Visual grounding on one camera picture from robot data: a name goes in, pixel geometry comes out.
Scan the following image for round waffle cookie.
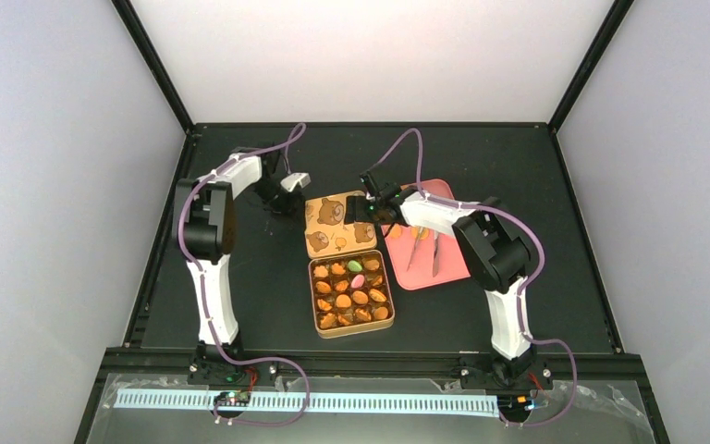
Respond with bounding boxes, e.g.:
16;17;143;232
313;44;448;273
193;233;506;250
335;294;352;309

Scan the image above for pink round macaron cookie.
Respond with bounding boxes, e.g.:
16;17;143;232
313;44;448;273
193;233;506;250
350;274;366;289

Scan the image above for orange flower cookie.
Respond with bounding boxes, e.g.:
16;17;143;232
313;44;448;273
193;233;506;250
330;263;347;276
312;265;330;279

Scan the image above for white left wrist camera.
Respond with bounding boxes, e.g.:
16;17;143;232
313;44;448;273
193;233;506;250
280;172;311;192

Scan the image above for black enclosure frame post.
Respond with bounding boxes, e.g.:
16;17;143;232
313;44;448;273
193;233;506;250
112;0;194;133

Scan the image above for orange swirl cookie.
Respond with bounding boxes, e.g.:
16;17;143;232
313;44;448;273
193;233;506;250
334;280;349;293

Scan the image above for pink plastic tray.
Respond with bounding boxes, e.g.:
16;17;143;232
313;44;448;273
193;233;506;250
382;179;472;291

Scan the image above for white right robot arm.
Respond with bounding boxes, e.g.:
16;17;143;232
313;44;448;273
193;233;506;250
344;171;545;388

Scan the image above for green round macaron cookie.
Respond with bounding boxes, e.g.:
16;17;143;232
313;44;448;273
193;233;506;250
347;260;363;273

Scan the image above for silver tin lid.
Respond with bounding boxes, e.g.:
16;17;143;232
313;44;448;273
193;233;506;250
304;191;377;259

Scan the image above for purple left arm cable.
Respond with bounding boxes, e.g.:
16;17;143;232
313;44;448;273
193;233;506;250
174;123;311;427

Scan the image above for light blue slotted cable duct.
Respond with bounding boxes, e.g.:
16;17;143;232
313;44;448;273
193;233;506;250
107;388;499;418

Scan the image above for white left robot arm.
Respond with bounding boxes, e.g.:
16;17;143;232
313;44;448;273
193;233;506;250
173;148;396;347

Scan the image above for gold cookie tin box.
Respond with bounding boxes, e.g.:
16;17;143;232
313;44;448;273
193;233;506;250
309;250;396;339

